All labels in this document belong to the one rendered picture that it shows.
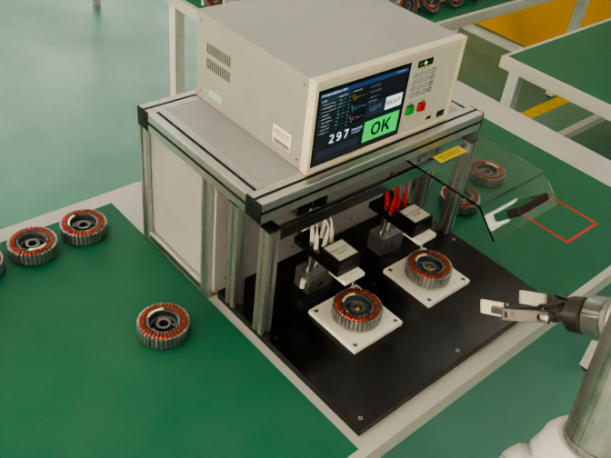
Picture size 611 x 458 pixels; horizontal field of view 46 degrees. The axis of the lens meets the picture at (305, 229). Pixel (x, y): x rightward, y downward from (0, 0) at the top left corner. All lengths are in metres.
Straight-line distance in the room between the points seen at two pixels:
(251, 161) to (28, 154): 2.24
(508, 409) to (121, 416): 1.51
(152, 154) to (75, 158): 1.87
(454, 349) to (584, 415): 0.54
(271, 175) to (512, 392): 1.50
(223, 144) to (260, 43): 0.22
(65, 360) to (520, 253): 1.16
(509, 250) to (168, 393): 0.98
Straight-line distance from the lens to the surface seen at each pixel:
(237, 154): 1.46
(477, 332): 1.67
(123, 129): 3.72
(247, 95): 1.50
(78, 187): 3.32
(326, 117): 1.37
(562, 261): 2.00
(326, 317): 1.59
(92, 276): 1.73
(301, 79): 1.35
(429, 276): 1.69
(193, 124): 1.56
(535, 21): 5.28
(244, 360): 1.53
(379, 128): 1.52
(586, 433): 1.14
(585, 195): 2.30
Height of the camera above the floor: 1.90
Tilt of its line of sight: 38 degrees down
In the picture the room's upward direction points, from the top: 7 degrees clockwise
